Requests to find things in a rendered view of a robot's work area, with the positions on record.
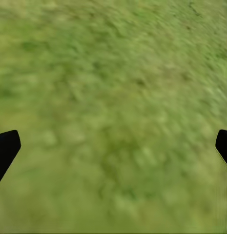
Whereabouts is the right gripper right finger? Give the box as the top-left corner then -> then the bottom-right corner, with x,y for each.
215,130 -> 227,163

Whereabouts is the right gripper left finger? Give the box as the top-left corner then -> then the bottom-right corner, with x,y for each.
0,130 -> 21,181

